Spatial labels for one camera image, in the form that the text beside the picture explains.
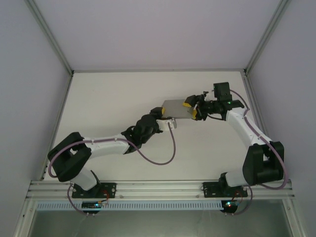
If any aluminium mounting rail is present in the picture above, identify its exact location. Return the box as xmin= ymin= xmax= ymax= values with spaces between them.
xmin=26 ymin=179 xmax=296 ymax=199

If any aluminium frame post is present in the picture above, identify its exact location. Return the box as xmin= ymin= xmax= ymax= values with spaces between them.
xmin=243 ymin=0 xmax=293 ymax=75
xmin=24 ymin=0 xmax=75 ymax=75

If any left circuit board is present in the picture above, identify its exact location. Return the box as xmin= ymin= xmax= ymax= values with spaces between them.
xmin=81 ymin=201 xmax=102 ymax=210

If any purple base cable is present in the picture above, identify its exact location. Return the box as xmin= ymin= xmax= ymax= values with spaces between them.
xmin=65 ymin=182 xmax=86 ymax=215
xmin=233 ymin=185 xmax=253 ymax=215

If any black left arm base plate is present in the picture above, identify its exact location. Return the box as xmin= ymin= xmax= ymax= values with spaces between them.
xmin=71 ymin=182 xmax=117 ymax=198

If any aluminium table side rail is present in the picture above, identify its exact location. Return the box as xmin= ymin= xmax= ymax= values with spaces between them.
xmin=241 ymin=71 xmax=278 ymax=180
xmin=38 ymin=71 xmax=75 ymax=182

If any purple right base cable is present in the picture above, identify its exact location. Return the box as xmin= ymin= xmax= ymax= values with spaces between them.
xmin=233 ymin=185 xmax=253 ymax=215

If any grey paper box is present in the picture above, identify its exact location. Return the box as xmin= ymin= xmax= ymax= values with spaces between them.
xmin=161 ymin=98 xmax=195 ymax=120

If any slotted light blue cable duct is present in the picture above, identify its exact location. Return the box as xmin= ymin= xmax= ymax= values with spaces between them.
xmin=36 ymin=200 xmax=223 ymax=211

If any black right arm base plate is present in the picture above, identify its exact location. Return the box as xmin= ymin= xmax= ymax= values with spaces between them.
xmin=202 ymin=181 xmax=248 ymax=198

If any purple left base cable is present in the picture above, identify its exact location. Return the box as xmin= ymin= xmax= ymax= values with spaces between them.
xmin=65 ymin=182 xmax=86 ymax=215

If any aluminium frame leg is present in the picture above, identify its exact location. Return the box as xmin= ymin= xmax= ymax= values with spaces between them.
xmin=13 ymin=199 xmax=38 ymax=237
xmin=282 ymin=198 xmax=308 ymax=237

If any grey metal sheet panel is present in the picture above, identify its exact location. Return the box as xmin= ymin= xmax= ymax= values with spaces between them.
xmin=31 ymin=209 xmax=291 ymax=237

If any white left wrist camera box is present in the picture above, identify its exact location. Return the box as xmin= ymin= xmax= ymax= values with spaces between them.
xmin=157 ymin=118 xmax=178 ymax=130

